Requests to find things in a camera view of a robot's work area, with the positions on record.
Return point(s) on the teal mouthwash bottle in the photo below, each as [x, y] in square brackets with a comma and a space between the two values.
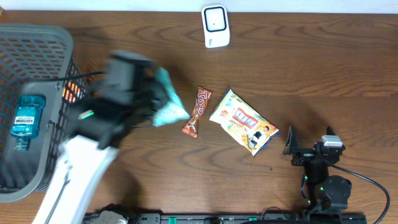
[26, 123]

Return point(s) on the teal wet wipes pack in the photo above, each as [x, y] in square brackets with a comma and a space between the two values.
[173, 110]

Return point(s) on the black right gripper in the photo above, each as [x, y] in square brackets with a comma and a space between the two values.
[291, 147]

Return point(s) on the grey plastic mesh basket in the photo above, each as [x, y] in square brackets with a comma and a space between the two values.
[35, 60]

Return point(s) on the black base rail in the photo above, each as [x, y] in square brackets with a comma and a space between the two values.
[155, 218]

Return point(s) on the orange tissue pack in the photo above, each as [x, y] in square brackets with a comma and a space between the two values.
[72, 92]

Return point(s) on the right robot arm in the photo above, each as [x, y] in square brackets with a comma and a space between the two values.
[326, 193]

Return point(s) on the orange chocolate bar wrapper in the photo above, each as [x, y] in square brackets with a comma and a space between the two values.
[201, 103]

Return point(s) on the white barcode scanner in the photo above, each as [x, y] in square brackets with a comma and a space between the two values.
[215, 26]

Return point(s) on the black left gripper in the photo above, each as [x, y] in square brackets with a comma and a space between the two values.
[149, 86]

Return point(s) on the yellow snack bag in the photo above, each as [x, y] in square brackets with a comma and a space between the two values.
[243, 123]

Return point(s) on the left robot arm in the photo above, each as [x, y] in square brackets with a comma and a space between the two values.
[84, 157]

